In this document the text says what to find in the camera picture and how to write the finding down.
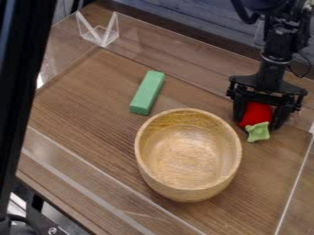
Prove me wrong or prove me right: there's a red plush fruit green stem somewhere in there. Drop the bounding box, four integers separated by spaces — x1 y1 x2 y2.
237 102 272 143

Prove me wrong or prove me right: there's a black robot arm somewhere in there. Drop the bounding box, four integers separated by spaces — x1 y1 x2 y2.
227 0 314 130

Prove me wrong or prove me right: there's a black foreground post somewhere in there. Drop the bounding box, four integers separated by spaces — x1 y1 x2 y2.
0 0 57 221

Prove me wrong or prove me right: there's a clear acrylic corner bracket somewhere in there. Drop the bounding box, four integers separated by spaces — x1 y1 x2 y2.
74 11 118 48

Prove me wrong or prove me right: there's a clear acrylic front wall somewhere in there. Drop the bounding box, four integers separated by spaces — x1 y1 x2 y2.
17 128 204 235

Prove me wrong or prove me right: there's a green rectangular block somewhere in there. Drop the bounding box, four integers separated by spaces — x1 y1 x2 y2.
129 71 165 116

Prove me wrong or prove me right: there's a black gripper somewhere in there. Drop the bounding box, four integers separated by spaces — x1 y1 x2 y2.
227 74 307 130

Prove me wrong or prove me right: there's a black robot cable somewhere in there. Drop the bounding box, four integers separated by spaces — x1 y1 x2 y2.
288 51 314 79

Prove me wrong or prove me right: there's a wooden bowl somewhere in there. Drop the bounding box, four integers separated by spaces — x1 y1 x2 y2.
133 108 243 202

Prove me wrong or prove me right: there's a black table leg frame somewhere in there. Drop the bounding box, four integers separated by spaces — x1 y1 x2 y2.
0 194 69 235

